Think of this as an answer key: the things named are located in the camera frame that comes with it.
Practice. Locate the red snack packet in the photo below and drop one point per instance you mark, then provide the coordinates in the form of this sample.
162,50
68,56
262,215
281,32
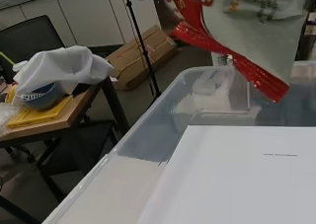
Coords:
256,36

